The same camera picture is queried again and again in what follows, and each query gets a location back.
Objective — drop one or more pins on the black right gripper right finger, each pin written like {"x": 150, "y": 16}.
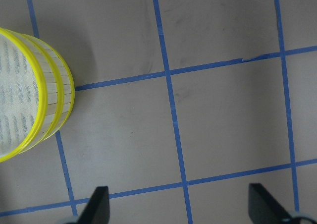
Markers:
{"x": 263, "y": 208}

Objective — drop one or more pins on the yellow bamboo steamer layer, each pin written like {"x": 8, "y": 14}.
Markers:
{"x": 23, "y": 95}
{"x": 59, "y": 84}

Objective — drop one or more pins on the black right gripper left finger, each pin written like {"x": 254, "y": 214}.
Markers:
{"x": 97, "y": 210}

